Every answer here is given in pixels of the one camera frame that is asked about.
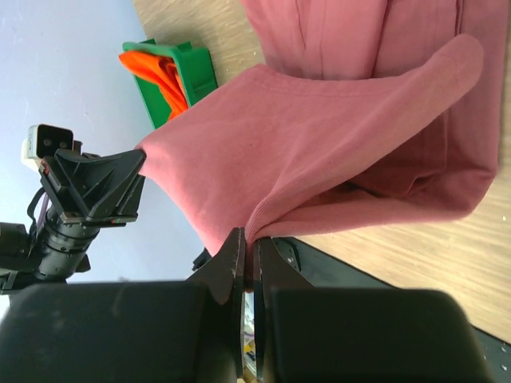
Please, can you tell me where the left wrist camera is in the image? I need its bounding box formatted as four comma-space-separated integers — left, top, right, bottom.
21, 124, 74, 172

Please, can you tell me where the orange t shirt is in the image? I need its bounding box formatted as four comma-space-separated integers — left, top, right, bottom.
119, 50, 188, 120

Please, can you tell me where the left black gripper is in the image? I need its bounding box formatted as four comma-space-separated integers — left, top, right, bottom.
39, 149, 146, 227

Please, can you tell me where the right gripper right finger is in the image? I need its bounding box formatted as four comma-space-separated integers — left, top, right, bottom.
253, 238, 492, 382

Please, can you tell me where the green plastic tray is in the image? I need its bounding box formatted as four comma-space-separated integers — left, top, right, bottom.
122, 39, 217, 128

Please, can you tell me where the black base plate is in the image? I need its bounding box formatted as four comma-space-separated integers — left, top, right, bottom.
192, 236, 511, 383

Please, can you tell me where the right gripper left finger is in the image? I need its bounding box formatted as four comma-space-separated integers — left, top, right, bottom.
1, 228, 246, 382

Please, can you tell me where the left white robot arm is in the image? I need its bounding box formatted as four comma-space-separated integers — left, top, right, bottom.
1, 139, 146, 295

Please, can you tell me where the pink t shirt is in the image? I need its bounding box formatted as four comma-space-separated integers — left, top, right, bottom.
140, 1, 509, 254

